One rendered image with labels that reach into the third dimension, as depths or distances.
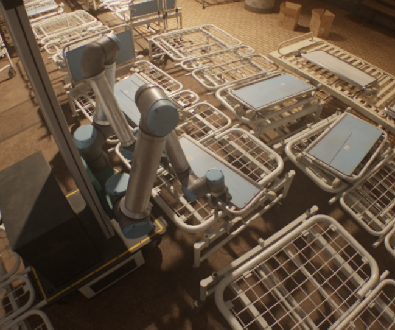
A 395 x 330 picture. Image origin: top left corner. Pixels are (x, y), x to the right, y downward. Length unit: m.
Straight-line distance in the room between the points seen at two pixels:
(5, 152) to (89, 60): 2.18
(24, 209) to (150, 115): 0.89
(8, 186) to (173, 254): 1.19
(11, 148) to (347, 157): 3.18
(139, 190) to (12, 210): 0.71
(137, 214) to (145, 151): 0.36
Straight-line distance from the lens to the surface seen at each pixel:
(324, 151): 2.18
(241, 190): 1.81
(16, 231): 1.54
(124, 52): 3.10
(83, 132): 1.82
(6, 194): 1.71
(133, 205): 1.29
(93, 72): 1.42
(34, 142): 3.34
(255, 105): 2.37
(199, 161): 1.94
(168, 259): 2.15
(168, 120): 1.00
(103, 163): 1.92
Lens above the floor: 1.97
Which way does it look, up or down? 49 degrees down
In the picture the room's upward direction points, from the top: straight up
